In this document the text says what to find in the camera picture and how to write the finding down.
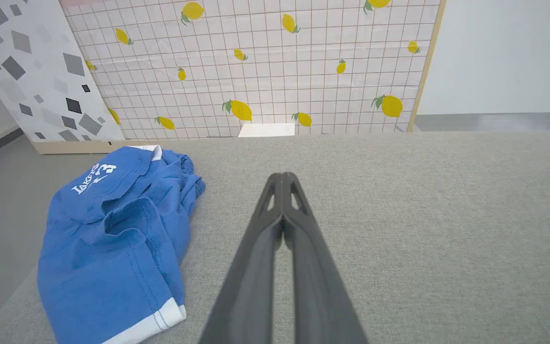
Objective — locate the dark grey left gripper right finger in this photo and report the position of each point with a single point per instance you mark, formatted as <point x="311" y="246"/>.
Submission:
<point x="318" y="291"/>

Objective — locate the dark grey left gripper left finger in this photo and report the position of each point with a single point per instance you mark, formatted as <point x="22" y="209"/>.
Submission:
<point x="251" y="286"/>

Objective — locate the blue shorts with white trim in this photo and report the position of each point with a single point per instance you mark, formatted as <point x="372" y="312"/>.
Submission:
<point x="112" y="248"/>

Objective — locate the grey fabric sofa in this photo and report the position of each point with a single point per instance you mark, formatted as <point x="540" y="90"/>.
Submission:
<point x="423" y="229"/>

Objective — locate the white flat box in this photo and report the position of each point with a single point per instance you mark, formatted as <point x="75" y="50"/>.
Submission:
<point x="266" y="130"/>

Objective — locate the lemon print grid backdrop panel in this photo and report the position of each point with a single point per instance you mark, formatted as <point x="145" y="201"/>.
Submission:
<point x="275" y="71"/>

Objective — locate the grey terrazzo pattern panel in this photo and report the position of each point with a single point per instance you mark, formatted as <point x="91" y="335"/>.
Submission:
<point x="31" y="62"/>

